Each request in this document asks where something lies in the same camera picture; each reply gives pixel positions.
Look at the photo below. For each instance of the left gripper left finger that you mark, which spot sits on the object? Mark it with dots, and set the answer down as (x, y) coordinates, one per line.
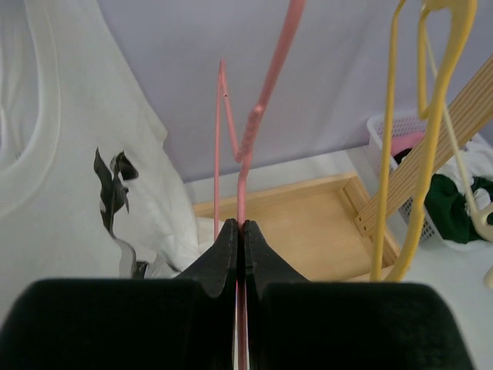
(182, 323)

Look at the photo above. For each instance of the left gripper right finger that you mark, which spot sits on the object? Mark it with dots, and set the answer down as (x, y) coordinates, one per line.
(294, 323)

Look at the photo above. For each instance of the white t shirt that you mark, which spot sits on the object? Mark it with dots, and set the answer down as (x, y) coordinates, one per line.
(86, 187)

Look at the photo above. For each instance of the pink hanger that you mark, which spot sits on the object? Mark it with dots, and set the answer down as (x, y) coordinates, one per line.
(243, 148)

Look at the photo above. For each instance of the dark green t shirt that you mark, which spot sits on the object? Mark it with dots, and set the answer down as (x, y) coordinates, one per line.
(447, 214)

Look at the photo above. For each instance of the pink t shirt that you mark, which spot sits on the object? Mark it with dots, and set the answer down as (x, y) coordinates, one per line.
(408, 141)

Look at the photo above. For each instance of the cream hanger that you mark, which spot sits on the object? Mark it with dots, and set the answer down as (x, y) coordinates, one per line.
(478, 217)

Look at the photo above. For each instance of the wooden clothes rack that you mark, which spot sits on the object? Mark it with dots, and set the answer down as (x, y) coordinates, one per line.
(325, 228)

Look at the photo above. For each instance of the white plastic basket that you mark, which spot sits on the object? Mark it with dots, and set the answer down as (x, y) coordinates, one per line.
(404, 124)

